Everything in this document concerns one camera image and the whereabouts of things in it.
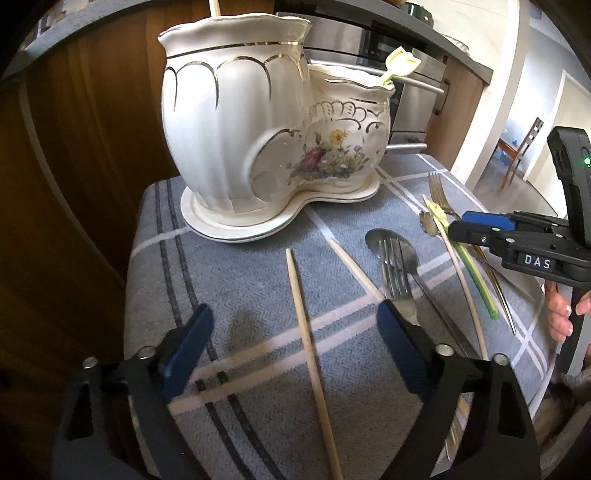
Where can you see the silver metal spoon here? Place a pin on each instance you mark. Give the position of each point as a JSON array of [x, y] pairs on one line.
[[406, 263]]

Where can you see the wooden cabinet door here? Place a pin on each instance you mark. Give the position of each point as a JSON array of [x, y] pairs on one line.
[[81, 140]]

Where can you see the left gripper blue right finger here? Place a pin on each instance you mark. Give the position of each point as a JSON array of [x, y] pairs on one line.
[[409, 347]]

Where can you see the person's right hand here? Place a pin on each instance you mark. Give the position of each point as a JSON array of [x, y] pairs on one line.
[[559, 311]]

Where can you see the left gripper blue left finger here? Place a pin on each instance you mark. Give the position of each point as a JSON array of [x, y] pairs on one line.
[[180, 351]]

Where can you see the white ceramic double utensil holder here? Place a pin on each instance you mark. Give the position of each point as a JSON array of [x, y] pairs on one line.
[[257, 132]]

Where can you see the long wooden chopstick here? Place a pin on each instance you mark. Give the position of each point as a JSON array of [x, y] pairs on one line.
[[313, 371]]

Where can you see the yellow tulip green-handled utensil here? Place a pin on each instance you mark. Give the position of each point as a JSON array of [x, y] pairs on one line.
[[399, 63]]

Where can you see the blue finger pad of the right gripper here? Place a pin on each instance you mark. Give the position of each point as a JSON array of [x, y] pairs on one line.
[[494, 220]]

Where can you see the grey checked table cloth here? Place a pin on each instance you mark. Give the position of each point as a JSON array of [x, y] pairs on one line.
[[248, 411]]

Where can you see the stainless steel built-in oven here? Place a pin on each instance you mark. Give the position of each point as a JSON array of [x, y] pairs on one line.
[[343, 44]]

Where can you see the wooden dining chair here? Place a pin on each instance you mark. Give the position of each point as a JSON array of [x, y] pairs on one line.
[[516, 153]]

